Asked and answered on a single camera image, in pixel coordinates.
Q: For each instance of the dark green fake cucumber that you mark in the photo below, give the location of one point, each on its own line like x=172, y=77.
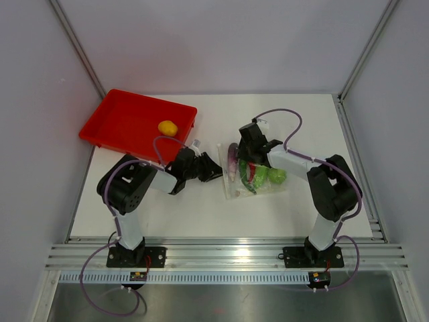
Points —
x=243, y=165

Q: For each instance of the aluminium mounting rail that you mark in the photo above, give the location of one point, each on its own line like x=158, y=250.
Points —
x=233, y=254

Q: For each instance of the clear zip top bag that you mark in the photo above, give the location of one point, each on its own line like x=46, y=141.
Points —
x=236, y=190

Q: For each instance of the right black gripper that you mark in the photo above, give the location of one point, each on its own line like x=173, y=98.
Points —
x=242, y=153

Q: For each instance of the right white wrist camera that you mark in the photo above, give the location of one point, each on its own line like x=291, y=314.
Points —
x=263, y=126

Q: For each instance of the white slotted cable duct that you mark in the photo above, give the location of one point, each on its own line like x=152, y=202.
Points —
x=199, y=278

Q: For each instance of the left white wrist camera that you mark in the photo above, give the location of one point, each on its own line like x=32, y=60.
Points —
x=194, y=146

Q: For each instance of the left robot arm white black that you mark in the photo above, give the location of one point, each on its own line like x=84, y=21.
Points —
x=122, y=190

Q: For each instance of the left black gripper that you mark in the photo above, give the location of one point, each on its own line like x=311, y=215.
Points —
x=212, y=170

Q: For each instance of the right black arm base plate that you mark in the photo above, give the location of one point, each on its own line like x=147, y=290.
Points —
x=299, y=257

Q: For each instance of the right aluminium corner post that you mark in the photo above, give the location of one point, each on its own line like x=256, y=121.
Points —
x=369, y=47

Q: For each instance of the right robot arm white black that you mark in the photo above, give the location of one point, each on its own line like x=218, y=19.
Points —
x=334, y=190

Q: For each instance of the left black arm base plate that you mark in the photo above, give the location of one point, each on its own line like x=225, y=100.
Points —
x=119, y=257

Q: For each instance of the purple fake eggplant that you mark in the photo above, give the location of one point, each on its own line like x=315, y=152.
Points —
x=232, y=160

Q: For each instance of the aluminium corner post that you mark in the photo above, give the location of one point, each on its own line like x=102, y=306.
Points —
x=369, y=47
x=72, y=36

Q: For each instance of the red plastic tray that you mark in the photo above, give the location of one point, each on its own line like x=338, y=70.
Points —
x=128, y=123

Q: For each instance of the left aluminium corner post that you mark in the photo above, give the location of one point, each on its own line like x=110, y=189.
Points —
x=72, y=36

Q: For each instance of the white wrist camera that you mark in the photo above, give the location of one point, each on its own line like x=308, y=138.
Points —
x=194, y=146
x=263, y=126

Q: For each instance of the yellow fake lemon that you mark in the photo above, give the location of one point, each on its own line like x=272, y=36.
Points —
x=168, y=128

